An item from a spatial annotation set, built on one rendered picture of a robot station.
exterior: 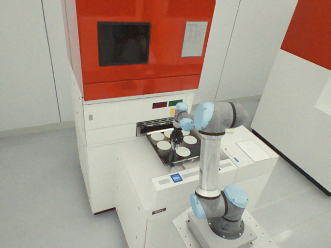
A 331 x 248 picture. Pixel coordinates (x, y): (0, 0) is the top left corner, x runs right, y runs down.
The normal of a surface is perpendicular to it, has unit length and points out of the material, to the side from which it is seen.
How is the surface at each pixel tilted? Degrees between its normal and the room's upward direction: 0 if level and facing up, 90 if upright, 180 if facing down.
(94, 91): 90
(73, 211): 0
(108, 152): 90
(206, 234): 1
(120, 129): 90
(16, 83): 90
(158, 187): 0
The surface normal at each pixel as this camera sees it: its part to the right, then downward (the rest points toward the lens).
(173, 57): 0.41, 0.55
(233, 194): 0.22, -0.81
